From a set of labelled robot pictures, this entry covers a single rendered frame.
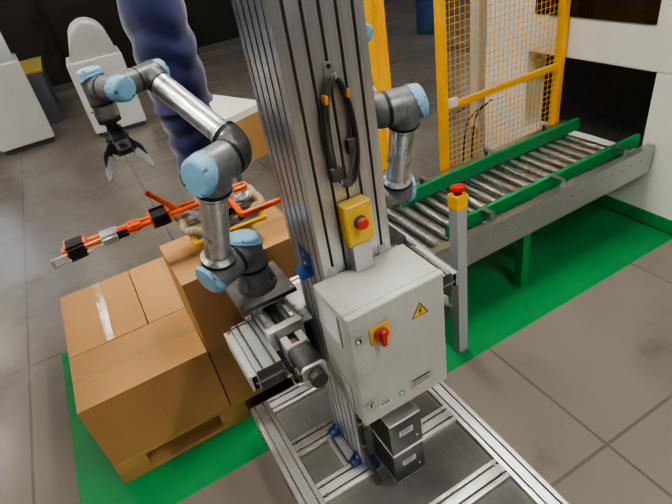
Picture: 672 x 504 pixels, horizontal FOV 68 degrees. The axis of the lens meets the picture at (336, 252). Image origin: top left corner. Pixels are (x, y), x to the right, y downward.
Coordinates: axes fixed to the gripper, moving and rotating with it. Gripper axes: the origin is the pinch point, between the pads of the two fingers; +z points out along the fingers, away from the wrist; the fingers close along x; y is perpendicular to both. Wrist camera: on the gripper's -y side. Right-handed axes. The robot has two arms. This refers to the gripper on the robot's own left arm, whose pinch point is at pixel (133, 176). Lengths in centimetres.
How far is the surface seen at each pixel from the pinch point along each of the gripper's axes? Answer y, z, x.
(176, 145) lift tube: 30.0, 4.9, -20.9
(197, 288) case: 15, 62, -7
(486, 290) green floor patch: 14, 152, -172
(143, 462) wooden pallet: 16, 144, 47
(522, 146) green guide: 58, 91, -245
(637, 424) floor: -99, 152, -158
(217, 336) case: 15, 92, -7
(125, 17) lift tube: 30, -43, -19
